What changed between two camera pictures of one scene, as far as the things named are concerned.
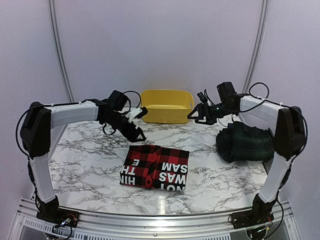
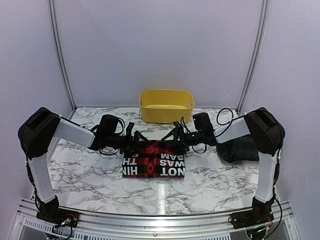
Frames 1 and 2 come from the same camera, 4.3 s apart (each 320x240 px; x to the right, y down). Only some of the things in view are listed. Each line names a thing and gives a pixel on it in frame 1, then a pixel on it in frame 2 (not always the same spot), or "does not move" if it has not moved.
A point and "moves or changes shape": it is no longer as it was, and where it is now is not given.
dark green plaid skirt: (239, 142) does not move
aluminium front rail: (99, 227) does not move
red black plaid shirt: (151, 166) moves or changes shape
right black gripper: (201, 108) to (168, 134)
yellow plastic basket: (167, 106) does not move
